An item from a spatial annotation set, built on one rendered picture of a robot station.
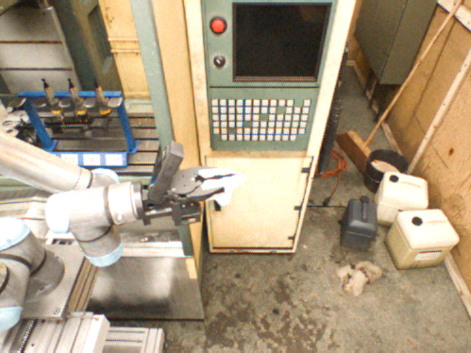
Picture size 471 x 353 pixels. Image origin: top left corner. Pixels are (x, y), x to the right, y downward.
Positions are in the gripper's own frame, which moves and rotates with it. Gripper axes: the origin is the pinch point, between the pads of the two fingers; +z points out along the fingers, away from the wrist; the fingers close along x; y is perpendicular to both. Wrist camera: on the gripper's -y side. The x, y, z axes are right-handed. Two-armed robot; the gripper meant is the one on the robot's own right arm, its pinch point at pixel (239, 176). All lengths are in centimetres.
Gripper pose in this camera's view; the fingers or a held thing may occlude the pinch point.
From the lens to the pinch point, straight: 64.4
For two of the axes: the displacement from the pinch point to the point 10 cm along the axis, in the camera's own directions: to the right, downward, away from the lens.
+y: 0.3, 7.9, 6.2
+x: 2.2, 6.0, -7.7
